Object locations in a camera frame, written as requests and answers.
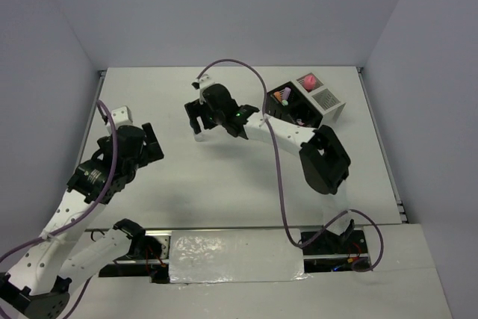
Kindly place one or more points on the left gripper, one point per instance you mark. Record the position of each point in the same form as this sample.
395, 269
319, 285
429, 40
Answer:
154, 152

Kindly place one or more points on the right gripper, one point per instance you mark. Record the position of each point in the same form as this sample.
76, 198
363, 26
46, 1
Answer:
194, 110

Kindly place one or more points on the purple highlighter pen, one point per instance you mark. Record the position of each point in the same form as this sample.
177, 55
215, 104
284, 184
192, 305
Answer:
286, 93

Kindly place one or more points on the pink capped colourful tube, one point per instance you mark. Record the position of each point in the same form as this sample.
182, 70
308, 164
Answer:
310, 83

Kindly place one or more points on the blue spray bottle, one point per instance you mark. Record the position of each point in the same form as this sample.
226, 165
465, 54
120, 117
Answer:
198, 135

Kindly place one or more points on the orange frosted marker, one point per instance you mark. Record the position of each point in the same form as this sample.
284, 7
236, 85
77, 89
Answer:
278, 96

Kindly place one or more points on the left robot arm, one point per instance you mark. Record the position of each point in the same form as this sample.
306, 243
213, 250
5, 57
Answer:
40, 283

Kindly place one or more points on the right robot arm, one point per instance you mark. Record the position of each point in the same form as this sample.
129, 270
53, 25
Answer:
325, 162

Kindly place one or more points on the black organizer container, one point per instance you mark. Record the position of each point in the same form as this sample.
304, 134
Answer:
299, 107

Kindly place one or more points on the white organizer container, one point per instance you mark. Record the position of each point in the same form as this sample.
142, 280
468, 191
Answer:
325, 99

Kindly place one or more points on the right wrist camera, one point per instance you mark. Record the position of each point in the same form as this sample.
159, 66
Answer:
201, 84

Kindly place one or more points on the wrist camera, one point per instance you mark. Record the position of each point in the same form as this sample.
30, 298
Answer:
122, 116
201, 84

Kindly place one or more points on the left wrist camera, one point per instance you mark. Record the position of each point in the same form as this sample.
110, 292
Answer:
122, 116

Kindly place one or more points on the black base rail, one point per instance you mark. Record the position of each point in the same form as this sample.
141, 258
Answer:
327, 254

